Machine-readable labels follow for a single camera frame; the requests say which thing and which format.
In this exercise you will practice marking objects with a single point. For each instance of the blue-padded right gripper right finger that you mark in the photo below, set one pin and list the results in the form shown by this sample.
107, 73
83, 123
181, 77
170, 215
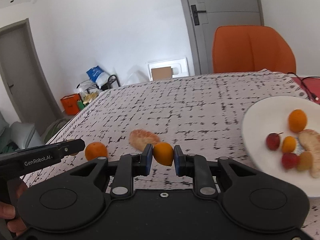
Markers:
199, 169

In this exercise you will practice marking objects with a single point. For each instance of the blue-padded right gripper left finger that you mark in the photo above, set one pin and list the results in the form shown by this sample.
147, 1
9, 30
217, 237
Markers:
126, 169

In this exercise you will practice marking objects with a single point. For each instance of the round peeled pomelo segment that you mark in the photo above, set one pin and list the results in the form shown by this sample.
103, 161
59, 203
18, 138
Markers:
139, 138

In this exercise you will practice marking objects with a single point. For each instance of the small orange kumquat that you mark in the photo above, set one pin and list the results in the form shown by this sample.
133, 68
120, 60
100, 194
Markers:
163, 153

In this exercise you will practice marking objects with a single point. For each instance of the long peeled pomelo segment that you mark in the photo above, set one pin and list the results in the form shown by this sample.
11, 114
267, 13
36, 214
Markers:
309, 140

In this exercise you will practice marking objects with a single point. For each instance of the person's hand on handle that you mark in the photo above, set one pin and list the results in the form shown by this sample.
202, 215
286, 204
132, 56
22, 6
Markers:
10, 193

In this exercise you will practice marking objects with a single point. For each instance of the grey cushion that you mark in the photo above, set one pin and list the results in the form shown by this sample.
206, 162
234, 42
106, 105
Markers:
18, 136

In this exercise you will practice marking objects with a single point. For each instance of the orange mandarin on cloth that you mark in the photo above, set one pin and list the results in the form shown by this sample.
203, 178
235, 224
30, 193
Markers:
95, 150

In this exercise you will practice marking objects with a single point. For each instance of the orange box on floor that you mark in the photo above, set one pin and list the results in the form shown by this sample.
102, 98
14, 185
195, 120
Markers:
70, 104

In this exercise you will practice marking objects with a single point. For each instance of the dark red small apple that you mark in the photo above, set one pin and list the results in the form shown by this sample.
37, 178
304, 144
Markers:
273, 141

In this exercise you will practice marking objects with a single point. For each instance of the white round plate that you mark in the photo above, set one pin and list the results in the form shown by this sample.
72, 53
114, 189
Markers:
281, 136

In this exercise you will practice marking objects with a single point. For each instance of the grey side door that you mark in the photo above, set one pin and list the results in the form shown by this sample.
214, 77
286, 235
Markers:
24, 79

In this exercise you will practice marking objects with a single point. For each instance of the blue white plastic bag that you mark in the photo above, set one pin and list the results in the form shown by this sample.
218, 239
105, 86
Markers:
98, 76

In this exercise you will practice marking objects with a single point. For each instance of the red small fruit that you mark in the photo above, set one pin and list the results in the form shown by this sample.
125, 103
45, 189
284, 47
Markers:
290, 160

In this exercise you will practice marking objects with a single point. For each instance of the small orange on plate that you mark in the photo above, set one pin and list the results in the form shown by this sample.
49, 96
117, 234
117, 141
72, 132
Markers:
289, 145

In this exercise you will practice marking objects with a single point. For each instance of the yellow-brown small fruit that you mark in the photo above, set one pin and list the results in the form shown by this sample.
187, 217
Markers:
305, 161

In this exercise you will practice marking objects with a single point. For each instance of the large orange on plate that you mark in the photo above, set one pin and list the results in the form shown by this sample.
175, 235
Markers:
297, 121

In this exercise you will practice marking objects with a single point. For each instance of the orange chair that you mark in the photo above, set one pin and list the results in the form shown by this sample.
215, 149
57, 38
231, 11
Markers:
251, 48

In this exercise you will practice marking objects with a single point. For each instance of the black wire rack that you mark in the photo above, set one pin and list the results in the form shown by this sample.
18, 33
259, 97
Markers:
88, 86

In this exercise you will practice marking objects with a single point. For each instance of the black door handle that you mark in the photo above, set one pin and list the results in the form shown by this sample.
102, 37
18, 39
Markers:
195, 14

